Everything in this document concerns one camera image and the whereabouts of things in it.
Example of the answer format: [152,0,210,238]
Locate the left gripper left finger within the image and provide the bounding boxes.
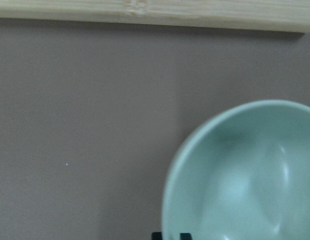
[151,232,162,240]

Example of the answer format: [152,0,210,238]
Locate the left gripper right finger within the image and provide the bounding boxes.
[179,232,193,240]

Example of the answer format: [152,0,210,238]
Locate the green bowl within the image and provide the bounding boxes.
[161,100,310,240]

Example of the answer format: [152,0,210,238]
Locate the wooden cutting board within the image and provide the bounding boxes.
[0,0,310,33]

